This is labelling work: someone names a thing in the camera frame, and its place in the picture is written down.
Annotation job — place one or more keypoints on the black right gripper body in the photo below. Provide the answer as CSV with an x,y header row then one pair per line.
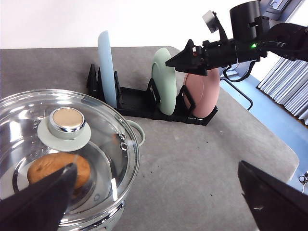
x,y
228,51

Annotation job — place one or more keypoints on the blue plate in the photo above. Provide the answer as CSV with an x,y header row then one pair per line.
x,y
106,73

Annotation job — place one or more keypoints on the brown potato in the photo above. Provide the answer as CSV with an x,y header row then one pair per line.
x,y
50,163

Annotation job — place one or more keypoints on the black cable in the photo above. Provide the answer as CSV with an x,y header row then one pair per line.
x,y
251,103

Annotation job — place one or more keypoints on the black plate rack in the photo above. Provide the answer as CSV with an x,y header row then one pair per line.
x,y
145,101

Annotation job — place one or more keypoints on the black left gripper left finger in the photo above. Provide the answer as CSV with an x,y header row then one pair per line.
x,y
41,205

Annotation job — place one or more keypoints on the glass pot lid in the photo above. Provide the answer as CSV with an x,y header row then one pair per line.
x,y
44,131

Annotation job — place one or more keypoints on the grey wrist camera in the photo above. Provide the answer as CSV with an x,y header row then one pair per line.
x,y
211,21

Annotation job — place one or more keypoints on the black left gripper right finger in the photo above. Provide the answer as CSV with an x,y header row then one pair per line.
x,y
275,205

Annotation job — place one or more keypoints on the green electric steamer pot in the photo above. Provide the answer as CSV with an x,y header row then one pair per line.
x,y
43,131

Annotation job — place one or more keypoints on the green plate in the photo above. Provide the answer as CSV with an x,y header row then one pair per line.
x,y
165,80

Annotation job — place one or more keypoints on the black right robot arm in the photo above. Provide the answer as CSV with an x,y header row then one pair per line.
x,y
251,39

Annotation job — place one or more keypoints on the grey corrugated panel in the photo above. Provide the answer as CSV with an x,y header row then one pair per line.
x,y
287,83

